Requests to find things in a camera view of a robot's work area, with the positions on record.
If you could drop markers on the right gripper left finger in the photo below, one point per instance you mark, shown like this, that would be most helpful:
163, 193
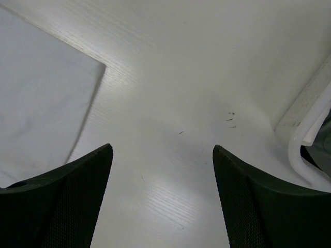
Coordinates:
59, 208

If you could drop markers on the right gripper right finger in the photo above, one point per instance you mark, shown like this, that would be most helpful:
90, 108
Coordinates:
261, 210

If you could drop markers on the white skirt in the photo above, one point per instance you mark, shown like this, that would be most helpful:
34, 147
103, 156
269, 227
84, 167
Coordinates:
47, 88

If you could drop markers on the grey skirt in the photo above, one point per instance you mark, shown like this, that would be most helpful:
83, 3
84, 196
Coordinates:
319, 153

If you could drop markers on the white laundry basket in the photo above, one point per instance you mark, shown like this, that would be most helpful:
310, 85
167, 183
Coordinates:
301, 123

